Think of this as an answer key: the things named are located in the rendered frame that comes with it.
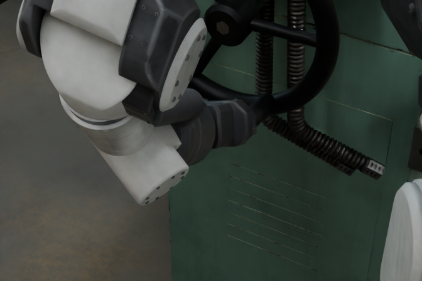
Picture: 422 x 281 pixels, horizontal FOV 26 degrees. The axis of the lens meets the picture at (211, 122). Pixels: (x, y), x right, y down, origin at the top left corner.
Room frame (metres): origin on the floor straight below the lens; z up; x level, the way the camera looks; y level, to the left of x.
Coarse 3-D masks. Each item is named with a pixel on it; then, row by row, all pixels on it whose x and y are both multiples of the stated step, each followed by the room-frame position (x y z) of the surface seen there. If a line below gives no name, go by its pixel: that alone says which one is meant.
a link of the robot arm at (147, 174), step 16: (192, 96) 0.76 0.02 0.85; (160, 112) 0.70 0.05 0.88; (176, 112) 0.72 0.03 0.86; (192, 112) 0.75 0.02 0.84; (160, 128) 0.73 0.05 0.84; (176, 128) 0.75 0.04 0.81; (192, 128) 0.76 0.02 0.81; (160, 144) 0.70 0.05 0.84; (176, 144) 0.72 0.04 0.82; (192, 144) 0.75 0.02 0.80; (112, 160) 0.69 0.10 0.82; (128, 160) 0.68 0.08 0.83; (144, 160) 0.68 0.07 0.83; (160, 160) 0.68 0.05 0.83; (176, 160) 0.69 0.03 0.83; (128, 176) 0.68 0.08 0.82; (144, 176) 0.67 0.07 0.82; (160, 176) 0.67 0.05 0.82; (176, 176) 0.69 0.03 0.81; (144, 192) 0.66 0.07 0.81; (160, 192) 0.68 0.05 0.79
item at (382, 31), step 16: (336, 0) 1.10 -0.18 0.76; (352, 0) 1.08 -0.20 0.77; (368, 0) 1.07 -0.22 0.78; (352, 16) 1.08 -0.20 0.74; (368, 16) 1.07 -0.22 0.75; (384, 16) 1.06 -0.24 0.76; (352, 32) 1.08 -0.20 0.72; (368, 32) 1.07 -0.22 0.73; (384, 32) 1.06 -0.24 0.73; (400, 48) 1.05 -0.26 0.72
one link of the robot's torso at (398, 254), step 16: (400, 192) 0.48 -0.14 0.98; (416, 192) 0.46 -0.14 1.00; (400, 208) 0.47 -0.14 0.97; (416, 208) 0.45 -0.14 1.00; (400, 224) 0.47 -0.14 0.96; (416, 224) 0.44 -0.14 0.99; (400, 240) 0.46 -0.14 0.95; (416, 240) 0.43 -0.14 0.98; (384, 256) 0.49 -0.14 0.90; (400, 256) 0.45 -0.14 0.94; (416, 256) 0.42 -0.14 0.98; (384, 272) 0.48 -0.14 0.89; (400, 272) 0.45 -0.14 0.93; (416, 272) 0.42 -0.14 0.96
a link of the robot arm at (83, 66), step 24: (48, 24) 0.57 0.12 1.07; (72, 24) 0.57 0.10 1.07; (48, 48) 0.57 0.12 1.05; (72, 48) 0.56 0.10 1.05; (96, 48) 0.55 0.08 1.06; (120, 48) 0.55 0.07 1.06; (48, 72) 0.56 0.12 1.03; (72, 72) 0.56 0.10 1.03; (96, 72) 0.55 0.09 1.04; (72, 96) 0.56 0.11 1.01; (96, 96) 0.55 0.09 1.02; (120, 96) 0.54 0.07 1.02; (144, 96) 0.54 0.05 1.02; (72, 120) 0.59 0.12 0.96; (96, 120) 0.57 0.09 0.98; (120, 120) 0.58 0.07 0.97; (144, 120) 0.56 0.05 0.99; (96, 144) 0.64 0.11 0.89; (120, 144) 0.62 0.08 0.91
